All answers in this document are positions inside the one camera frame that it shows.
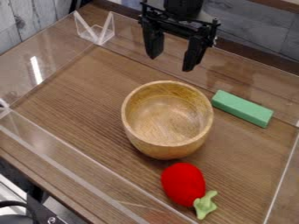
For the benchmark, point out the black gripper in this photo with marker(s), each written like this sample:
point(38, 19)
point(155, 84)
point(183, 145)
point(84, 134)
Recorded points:
point(185, 20)

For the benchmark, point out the red plush strawberry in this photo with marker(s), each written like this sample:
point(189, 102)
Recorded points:
point(185, 187)

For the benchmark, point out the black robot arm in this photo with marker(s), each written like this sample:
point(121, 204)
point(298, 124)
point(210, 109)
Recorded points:
point(182, 18)

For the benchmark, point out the clear acrylic tray walls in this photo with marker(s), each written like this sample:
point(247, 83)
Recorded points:
point(63, 87)

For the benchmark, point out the green rectangular block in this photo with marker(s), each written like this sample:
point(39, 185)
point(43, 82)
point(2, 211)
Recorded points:
point(242, 108)

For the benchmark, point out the wooden bowl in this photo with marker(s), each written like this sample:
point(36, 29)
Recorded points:
point(167, 116)

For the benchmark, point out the clear acrylic corner bracket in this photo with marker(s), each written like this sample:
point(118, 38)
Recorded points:
point(96, 34)

